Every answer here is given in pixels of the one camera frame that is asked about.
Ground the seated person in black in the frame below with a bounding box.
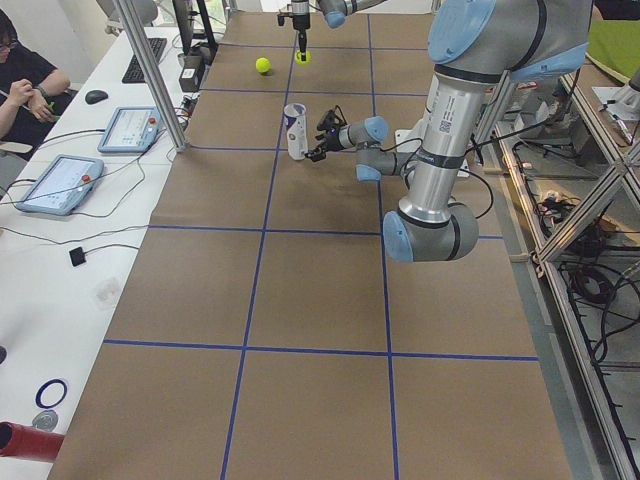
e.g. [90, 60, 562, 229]
[1, 13, 73, 149]

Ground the red cylinder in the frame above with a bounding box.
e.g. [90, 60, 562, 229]
[1, 422, 65, 463]

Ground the black keyboard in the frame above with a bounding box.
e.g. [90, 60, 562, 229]
[121, 37, 169, 84]

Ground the black computer monitor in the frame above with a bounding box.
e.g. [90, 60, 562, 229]
[172, 0, 218, 58]

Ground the far blue teach pendant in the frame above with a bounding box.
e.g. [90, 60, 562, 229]
[97, 106, 162, 154]

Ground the small black square pad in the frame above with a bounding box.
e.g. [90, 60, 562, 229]
[69, 247, 86, 267]

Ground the aluminium side frame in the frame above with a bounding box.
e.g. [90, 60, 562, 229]
[479, 63, 639, 479]

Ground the blue tape roll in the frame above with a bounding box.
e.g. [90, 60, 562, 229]
[35, 378, 68, 410]

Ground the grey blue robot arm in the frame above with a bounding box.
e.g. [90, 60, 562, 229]
[277, 0, 383, 65]
[307, 0, 592, 262]

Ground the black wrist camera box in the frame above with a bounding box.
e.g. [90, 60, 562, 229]
[316, 105, 347, 132]

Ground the blue teach pendant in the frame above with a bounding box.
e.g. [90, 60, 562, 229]
[97, 106, 162, 154]
[15, 155, 104, 216]

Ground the aluminium frame post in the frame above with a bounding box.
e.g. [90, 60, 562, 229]
[114, 0, 187, 152]

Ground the black computer mouse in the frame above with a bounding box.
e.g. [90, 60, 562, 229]
[84, 89, 109, 105]

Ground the green cloth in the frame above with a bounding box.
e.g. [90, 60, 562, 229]
[587, 20, 639, 83]

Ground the yellow Wilson tennis ball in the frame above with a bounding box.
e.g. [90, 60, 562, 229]
[255, 57, 271, 75]

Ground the small black box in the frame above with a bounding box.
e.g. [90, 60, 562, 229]
[178, 44, 216, 93]

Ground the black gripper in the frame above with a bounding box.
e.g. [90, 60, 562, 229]
[305, 125, 353, 162]
[277, 0, 310, 61]

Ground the near blue teach pendant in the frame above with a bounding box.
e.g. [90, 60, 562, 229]
[15, 155, 104, 216]

